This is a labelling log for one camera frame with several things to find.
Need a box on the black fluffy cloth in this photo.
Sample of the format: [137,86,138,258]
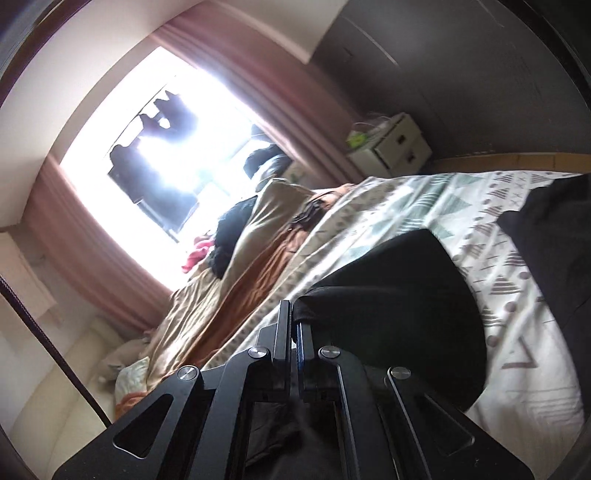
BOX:
[205,195,259,280]

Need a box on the pale pillow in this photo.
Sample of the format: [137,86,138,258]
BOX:
[108,355,151,402]

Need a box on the cream leather headboard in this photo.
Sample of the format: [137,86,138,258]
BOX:
[11,316,134,437]

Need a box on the red cloth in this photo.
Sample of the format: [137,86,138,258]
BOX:
[181,235,215,274]

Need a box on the white triangle-patterned duvet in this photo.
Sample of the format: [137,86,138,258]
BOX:
[203,171,587,462]

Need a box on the dark grey wardrobe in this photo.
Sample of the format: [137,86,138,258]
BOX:
[309,0,591,162]

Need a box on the bright window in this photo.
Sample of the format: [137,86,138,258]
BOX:
[60,46,296,289]

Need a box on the dark hanging garment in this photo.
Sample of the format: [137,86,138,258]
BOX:
[107,138,200,234]
[139,91,200,141]

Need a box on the bed with brown blanket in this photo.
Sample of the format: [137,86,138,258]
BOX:
[113,178,356,416]

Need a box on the white drawer cabinet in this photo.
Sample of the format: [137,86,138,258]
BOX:
[347,112,433,177]

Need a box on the pink curtain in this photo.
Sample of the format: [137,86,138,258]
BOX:
[152,7,370,188]
[25,154,174,335]

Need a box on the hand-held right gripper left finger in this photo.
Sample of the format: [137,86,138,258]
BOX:
[51,300,293,480]

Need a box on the black cable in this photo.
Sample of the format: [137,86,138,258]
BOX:
[0,274,114,428]

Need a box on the large black garment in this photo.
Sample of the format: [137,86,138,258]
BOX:
[245,229,488,480]

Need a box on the dark cloth bundle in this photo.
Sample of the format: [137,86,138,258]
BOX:
[243,124,294,183]

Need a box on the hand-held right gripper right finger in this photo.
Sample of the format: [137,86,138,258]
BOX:
[298,322,536,480]

